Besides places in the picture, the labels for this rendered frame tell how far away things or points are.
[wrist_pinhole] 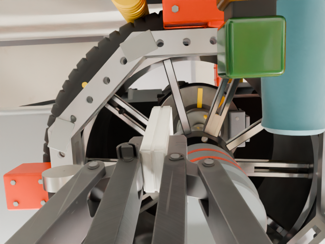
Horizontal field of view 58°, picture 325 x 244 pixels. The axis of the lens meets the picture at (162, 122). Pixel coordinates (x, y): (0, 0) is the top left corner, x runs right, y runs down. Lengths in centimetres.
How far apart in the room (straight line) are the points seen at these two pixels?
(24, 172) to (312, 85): 49
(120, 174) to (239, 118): 93
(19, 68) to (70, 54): 82
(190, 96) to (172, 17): 60
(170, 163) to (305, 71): 28
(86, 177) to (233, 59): 12
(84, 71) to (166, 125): 43
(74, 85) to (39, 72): 432
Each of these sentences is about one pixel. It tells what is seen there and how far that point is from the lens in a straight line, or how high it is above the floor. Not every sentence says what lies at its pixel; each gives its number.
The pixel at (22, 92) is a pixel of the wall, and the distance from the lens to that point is 506.
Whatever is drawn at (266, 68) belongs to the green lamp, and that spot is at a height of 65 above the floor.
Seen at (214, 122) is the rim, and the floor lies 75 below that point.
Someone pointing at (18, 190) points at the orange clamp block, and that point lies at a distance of 60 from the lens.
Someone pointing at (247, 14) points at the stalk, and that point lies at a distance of 21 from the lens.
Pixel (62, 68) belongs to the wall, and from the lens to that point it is 479.
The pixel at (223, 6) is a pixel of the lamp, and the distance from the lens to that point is 23.
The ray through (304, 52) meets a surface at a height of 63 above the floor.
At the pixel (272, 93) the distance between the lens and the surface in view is 42.
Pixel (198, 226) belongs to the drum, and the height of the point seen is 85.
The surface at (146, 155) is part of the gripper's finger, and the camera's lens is 17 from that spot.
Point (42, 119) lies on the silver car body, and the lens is 105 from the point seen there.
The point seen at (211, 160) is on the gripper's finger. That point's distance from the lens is 16.
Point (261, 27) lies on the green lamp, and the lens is 21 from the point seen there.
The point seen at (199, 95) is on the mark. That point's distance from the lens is 107.
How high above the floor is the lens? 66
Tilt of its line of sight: 9 degrees up
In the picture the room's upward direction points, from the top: 177 degrees clockwise
